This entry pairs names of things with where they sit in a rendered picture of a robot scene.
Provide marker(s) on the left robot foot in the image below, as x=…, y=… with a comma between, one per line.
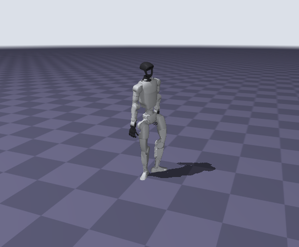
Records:
x=153, y=169

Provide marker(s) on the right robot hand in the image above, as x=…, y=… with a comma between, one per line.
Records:
x=132, y=131

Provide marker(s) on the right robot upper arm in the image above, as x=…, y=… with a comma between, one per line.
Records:
x=137, y=89

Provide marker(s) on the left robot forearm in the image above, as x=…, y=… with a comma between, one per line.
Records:
x=157, y=107

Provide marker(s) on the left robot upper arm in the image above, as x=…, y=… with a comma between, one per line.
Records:
x=158, y=88

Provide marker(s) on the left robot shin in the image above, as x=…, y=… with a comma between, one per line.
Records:
x=158, y=155

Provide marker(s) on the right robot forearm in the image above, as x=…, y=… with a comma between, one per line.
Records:
x=134, y=113

